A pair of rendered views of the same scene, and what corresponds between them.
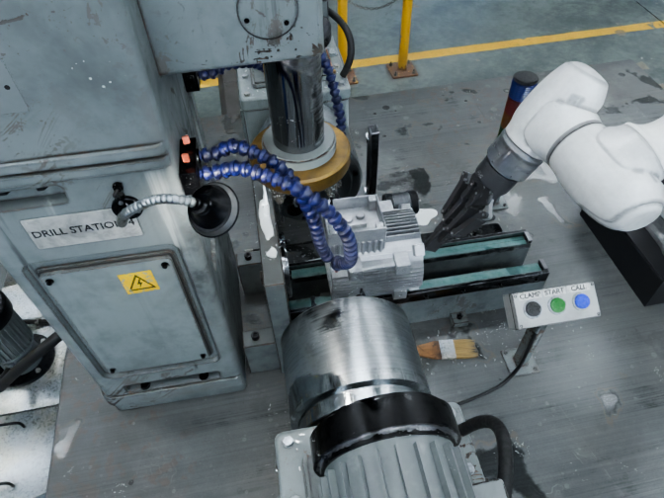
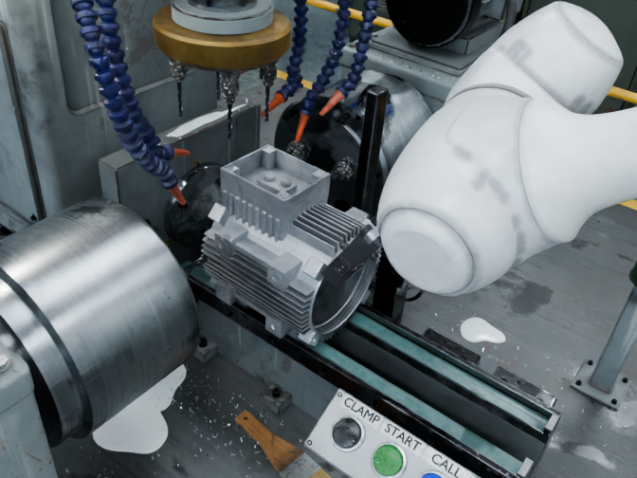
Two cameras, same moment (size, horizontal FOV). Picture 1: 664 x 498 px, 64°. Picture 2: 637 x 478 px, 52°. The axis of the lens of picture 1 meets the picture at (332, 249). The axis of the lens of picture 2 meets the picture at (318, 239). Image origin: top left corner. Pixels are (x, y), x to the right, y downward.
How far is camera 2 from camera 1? 74 cm
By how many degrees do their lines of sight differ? 33
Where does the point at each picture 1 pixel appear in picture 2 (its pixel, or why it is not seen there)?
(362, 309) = (118, 225)
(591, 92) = (548, 45)
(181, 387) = not seen: hidden behind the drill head
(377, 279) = (248, 273)
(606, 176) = (416, 145)
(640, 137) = (519, 108)
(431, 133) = (615, 268)
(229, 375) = not seen: hidden behind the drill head
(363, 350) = (50, 248)
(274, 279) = (114, 160)
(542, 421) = not seen: outside the picture
